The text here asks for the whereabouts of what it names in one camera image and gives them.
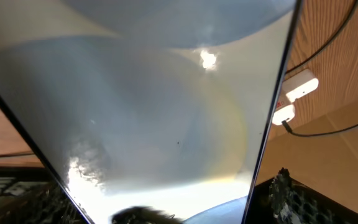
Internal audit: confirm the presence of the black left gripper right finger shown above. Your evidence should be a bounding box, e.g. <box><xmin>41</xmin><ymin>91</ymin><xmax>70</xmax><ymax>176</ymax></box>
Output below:
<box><xmin>244</xmin><ymin>168</ymin><xmax>358</xmax><ymax>224</ymax></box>

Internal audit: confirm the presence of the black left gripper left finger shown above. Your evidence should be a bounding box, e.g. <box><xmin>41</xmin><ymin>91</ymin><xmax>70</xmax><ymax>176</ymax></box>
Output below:
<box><xmin>0</xmin><ymin>184</ymin><xmax>86</xmax><ymax>224</ymax></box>

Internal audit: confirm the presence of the blue Galaxy smartphone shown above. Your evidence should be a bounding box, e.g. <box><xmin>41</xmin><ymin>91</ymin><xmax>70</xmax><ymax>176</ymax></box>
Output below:
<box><xmin>0</xmin><ymin>0</ymin><xmax>301</xmax><ymax>223</ymax></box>

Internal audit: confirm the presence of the white charger adapter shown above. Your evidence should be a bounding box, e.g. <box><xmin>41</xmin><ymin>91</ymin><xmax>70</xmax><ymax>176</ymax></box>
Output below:
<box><xmin>272</xmin><ymin>104</ymin><xmax>295</xmax><ymax>126</ymax></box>

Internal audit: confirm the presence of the white power strip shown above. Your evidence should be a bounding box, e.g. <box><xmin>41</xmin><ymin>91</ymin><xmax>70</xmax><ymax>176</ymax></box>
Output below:
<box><xmin>282</xmin><ymin>69</ymin><xmax>319</xmax><ymax>103</ymax></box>

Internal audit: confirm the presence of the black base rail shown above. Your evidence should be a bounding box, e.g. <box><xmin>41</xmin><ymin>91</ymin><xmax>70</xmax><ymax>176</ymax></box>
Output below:
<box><xmin>0</xmin><ymin>167</ymin><xmax>53</xmax><ymax>208</ymax></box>

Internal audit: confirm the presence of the black charger cable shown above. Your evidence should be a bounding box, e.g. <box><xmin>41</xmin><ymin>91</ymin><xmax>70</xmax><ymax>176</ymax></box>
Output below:
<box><xmin>0</xmin><ymin>0</ymin><xmax>358</xmax><ymax>160</ymax></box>

